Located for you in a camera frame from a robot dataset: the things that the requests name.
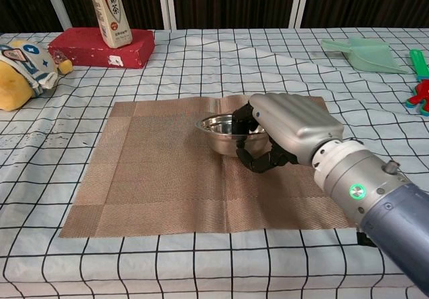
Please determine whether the white partition frame post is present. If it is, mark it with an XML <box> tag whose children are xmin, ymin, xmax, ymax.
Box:
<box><xmin>40</xmin><ymin>0</ymin><xmax>73</xmax><ymax>32</ymax></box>
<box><xmin>157</xmin><ymin>0</ymin><xmax>178</xmax><ymax>30</ymax></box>
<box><xmin>288</xmin><ymin>0</ymin><xmax>311</xmax><ymax>29</ymax></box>

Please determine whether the beige milk tea bottle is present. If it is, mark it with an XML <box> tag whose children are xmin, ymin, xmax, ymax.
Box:
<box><xmin>82</xmin><ymin>0</ymin><xmax>133</xmax><ymax>49</ymax></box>

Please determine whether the white checked tablecloth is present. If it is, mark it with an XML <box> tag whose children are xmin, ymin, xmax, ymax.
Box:
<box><xmin>0</xmin><ymin>27</ymin><xmax>429</xmax><ymax>299</ymax></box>

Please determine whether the red hand clapper green handle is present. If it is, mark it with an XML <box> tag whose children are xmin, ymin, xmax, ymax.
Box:
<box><xmin>405</xmin><ymin>48</ymin><xmax>429</xmax><ymax>116</ymax></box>

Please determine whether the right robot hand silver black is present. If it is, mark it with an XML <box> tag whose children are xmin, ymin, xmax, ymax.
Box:
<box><xmin>233</xmin><ymin>93</ymin><xmax>345</xmax><ymax>174</ymax></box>

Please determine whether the mint green plastic dustpan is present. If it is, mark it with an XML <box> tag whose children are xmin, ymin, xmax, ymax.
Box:
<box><xmin>320</xmin><ymin>37</ymin><xmax>410</xmax><ymax>75</ymax></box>

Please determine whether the brown woven placemat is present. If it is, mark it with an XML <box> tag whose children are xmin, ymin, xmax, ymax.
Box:
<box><xmin>58</xmin><ymin>94</ymin><xmax>361</xmax><ymax>239</ymax></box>

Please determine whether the red brick block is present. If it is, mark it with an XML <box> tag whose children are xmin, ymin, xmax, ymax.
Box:
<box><xmin>48</xmin><ymin>27</ymin><xmax>156</xmax><ymax>69</ymax></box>

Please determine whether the yellow plush toy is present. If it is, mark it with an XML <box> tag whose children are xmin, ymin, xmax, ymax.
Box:
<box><xmin>0</xmin><ymin>39</ymin><xmax>74</xmax><ymax>112</ymax></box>

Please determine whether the stainless steel bowl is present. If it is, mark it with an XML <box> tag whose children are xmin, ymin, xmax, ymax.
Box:
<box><xmin>194</xmin><ymin>113</ymin><xmax>272</xmax><ymax>156</ymax></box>

